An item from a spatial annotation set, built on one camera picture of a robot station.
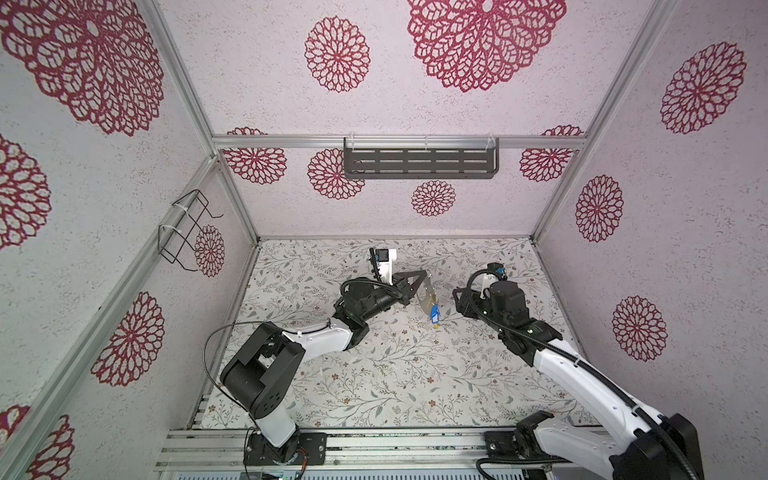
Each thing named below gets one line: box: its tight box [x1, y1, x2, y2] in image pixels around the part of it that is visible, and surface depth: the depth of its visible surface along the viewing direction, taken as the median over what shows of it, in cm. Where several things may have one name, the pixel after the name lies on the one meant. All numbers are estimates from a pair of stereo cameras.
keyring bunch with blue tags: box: [418, 273, 441, 329], surface depth 79 cm
